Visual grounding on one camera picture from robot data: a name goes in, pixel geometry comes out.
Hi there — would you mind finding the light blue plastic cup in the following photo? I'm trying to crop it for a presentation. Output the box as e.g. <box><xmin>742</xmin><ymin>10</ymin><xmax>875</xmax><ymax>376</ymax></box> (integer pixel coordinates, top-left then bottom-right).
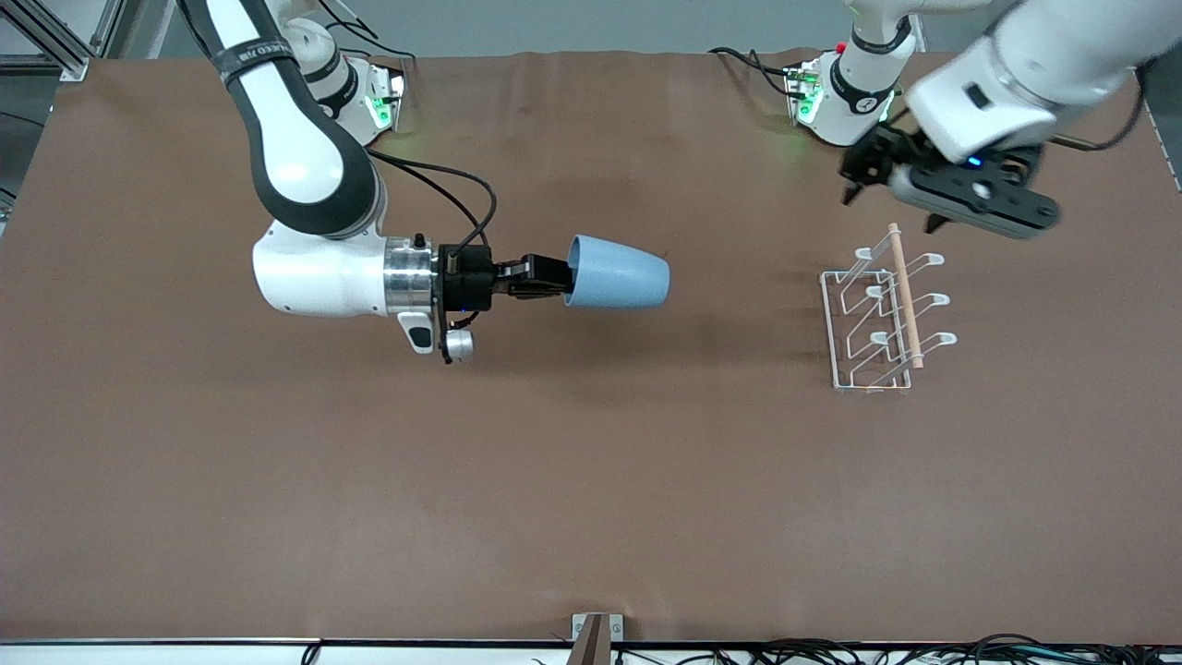
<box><xmin>564</xmin><ymin>235</ymin><xmax>671</xmax><ymax>310</ymax></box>

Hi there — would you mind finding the brown table cover sheet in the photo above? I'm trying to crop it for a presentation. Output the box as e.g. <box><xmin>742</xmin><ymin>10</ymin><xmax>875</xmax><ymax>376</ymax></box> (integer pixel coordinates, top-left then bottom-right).
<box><xmin>0</xmin><ymin>48</ymin><xmax>1182</xmax><ymax>645</ymax></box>

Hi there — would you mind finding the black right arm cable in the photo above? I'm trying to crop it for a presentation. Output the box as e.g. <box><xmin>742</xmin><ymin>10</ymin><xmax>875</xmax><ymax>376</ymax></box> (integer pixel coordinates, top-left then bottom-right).
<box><xmin>368</xmin><ymin>148</ymin><xmax>500</xmax><ymax>252</ymax></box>

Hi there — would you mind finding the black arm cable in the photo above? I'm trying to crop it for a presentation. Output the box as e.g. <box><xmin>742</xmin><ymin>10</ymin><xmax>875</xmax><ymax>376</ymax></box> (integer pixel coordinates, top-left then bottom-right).
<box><xmin>1053</xmin><ymin>55</ymin><xmax>1151</xmax><ymax>153</ymax></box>
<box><xmin>368</xmin><ymin>148</ymin><xmax>500</xmax><ymax>252</ymax></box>

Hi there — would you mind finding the white wire cup holder rack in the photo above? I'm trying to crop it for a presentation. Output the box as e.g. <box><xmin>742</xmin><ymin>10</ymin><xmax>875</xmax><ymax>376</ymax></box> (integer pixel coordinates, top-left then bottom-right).
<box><xmin>819</xmin><ymin>223</ymin><xmax>959</xmax><ymax>395</ymax></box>

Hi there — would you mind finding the thin black base cable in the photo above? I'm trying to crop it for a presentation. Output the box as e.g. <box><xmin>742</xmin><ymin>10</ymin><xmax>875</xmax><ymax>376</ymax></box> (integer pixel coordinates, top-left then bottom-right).
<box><xmin>709</xmin><ymin>46</ymin><xmax>797</xmax><ymax>95</ymax></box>
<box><xmin>319</xmin><ymin>0</ymin><xmax>416</xmax><ymax>62</ymax></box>

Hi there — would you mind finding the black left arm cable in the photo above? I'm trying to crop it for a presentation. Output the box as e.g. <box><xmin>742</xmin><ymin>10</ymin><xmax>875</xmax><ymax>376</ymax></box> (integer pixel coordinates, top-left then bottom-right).
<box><xmin>1053</xmin><ymin>55</ymin><xmax>1151</xmax><ymax>153</ymax></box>

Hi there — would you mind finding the metal bracket with wooden post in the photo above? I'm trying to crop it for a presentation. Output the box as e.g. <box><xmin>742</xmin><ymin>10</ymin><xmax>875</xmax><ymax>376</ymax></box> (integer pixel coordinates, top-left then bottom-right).
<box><xmin>568</xmin><ymin>612</ymin><xmax>625</xmax><ymax>665</ymax></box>

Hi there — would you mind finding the aluminium frame profile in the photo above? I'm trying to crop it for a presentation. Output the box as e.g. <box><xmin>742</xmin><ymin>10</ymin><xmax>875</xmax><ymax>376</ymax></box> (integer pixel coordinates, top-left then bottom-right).
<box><xmin>0</xmin><ymin>0</ymin><xmax>126</xmax><ymax>82</ymax></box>

